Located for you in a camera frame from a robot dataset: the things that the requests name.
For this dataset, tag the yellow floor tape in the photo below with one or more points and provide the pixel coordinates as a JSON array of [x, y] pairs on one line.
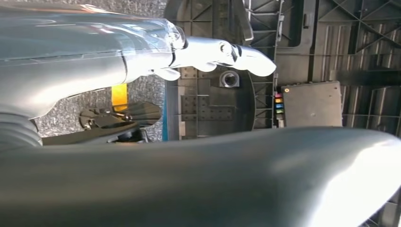
[[119, 95]]

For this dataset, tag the large black plastic car part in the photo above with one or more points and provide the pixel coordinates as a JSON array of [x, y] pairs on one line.
[[313, 106]]

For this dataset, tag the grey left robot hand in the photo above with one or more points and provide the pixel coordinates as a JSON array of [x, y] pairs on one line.
[[78, 47]]

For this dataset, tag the black robot foot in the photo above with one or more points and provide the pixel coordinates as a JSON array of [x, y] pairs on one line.
[[109, 122]]

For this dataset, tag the blue metal shelf rack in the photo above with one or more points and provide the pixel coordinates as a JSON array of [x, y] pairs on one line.
[[165, 125]]

